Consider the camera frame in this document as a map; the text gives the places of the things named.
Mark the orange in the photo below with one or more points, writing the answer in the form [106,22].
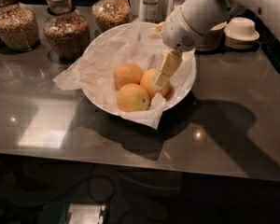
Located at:
[133,97]
[146,83]
[127,73]

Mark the short stack paper bowls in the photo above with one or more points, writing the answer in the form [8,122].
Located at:
[240,33]

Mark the glass cereal jar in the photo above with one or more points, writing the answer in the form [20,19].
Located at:
[18,26]
[67,32]
[111,13]

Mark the glass cereal jar right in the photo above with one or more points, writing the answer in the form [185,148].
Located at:
[111,13]

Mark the white ceramic bowl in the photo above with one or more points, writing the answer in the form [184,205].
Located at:
[126,43]

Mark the glass cereal jar far left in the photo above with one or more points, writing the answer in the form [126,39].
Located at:
[18,26]

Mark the white crumpled paper liner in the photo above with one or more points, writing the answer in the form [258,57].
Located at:
[181,84]

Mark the metal box under table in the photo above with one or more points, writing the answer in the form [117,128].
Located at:
[74,213]

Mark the small clear glass bottle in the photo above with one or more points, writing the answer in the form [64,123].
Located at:
[150,9]

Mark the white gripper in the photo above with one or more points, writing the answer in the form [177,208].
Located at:
[176,33]

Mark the orange front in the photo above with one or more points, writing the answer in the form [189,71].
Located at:
[133,97]

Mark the glass cereal jar middle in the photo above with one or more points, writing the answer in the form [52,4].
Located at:
[67,32]

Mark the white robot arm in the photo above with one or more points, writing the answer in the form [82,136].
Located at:
[213,12]

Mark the tall stack paper bowls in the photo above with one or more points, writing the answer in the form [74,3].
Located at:
[212,39]

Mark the white appliance behind bowl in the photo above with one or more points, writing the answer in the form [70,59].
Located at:
[164,8]

